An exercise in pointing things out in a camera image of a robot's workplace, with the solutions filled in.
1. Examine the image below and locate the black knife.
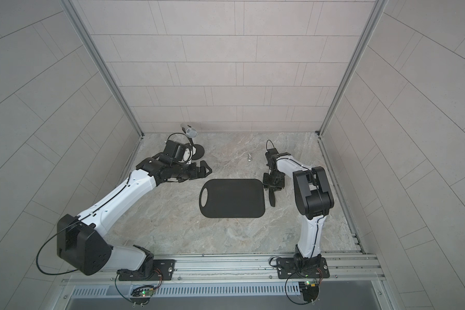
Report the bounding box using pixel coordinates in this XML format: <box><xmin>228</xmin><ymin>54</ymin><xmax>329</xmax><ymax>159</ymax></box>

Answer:
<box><xmin>268</xmin><ymin>188</ymin><xmax>276</xmax><ymax>207</ymax></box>

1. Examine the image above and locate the black cutting board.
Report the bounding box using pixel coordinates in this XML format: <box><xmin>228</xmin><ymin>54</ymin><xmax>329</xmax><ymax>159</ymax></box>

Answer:
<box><xmin>198</xmin><ymin>179</ymin><xmax>266</xmax><ymax>218</ymax></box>

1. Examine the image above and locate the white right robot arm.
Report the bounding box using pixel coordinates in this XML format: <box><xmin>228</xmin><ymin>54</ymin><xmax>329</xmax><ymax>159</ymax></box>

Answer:
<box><xmin>262</xmin><ymin>148</ymin><xmax>335</xmax><ymax>260</ymax></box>

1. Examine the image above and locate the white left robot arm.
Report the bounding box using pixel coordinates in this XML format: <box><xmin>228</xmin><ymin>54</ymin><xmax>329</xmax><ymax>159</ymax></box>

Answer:
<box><xmin>56</xmin><ymin>157</ymin><xmax>212</xmax><ymax>281</ymax></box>

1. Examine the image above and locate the right circuit board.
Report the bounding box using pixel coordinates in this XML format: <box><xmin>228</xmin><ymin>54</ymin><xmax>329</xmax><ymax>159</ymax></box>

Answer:
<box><xmin>298</xmin><ymin>281</ymin><xmax>320</xmax><ymax>304</ymax></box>

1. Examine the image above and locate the circuit board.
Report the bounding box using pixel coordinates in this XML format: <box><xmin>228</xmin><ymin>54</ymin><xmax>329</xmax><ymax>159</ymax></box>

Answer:
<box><xmin>298</xmin><ymin>281</ymin><xmax>320</xmax><ymax>304</ymax></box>
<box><xmin>130</xmin><ymin>285</ymin><xmax>155</xmax><ymax>305</ymax></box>

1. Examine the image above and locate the left circuit board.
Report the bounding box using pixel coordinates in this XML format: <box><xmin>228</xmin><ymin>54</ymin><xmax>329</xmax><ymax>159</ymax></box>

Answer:
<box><xmin>130</xmin><ymin>285</ymin><xmax>155</xmax><ymax>305</ymax></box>

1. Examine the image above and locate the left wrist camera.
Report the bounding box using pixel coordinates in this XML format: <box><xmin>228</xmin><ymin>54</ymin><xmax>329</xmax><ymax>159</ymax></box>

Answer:
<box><xmin>164</xmin><ymin>139</ymin><xmax>192</xmax><ymax>163</ymax></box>

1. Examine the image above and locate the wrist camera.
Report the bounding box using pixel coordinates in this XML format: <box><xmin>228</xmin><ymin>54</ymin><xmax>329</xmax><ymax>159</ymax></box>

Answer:
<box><xmin>266</xmin><ymin>147</ymin><xmax>280</xmax><ymax>165</ymax></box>
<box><xmin>164</xmin><ymin>139</ymin><xmax>192</xmax><ymax>163</ymax></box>

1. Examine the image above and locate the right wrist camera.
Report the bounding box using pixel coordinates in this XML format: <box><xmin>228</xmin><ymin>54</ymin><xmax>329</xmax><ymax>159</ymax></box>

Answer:
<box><xmin>266</xmin><ymin>147</ymin><xmax>280</xmax><ymax>165</ymax></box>

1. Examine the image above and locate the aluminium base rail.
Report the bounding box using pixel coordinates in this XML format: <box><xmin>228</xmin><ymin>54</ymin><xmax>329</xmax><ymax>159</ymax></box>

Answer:
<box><xmin>61</xmin><ymin>251</ymin><xmax>385</xmax><ymax>304</ymax></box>

